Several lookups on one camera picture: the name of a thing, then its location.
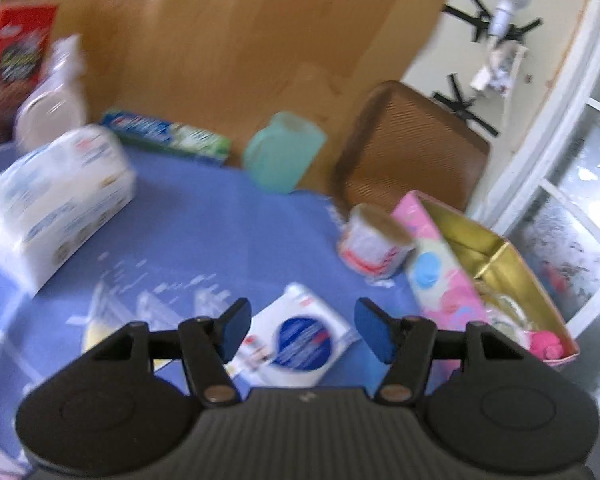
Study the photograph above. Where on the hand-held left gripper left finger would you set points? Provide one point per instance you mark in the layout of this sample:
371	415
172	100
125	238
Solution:
235	330

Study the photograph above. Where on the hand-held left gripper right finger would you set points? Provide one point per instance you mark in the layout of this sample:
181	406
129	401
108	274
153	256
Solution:
375	332

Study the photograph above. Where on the white packet with blue circle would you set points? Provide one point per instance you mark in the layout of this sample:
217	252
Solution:
300	332

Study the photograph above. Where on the pink box with gold inside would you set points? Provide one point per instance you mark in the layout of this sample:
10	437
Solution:
455	270

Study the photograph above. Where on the pink fluffy cloth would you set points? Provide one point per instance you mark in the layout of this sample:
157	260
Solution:
545	344

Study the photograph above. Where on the white red small cup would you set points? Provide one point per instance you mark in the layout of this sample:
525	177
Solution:
375	245

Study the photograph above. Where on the blue patterned tablecloth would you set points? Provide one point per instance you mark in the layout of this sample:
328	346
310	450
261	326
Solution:
205	235

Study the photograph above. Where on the green plastic cup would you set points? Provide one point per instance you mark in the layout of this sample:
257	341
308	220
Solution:
282	152

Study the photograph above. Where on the brown wicker chair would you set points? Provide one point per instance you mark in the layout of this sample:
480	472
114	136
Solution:
410	145

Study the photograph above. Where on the green blue toothpaste box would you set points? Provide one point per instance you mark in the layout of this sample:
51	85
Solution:
170	135

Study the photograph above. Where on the white tissue pack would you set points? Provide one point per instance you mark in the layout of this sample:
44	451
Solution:
50	205

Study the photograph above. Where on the black tape strips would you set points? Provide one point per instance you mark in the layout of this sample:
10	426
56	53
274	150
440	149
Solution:
460	102
475	10

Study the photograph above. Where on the hanging white packets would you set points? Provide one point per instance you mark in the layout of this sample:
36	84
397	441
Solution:
500	67

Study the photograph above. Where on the clear plastic bag of bowls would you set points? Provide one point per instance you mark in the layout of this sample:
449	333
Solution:
55	95

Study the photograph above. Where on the red snack box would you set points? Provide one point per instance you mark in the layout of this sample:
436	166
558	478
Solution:
15	65

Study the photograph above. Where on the white window frame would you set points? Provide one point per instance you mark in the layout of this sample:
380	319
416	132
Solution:
530	160

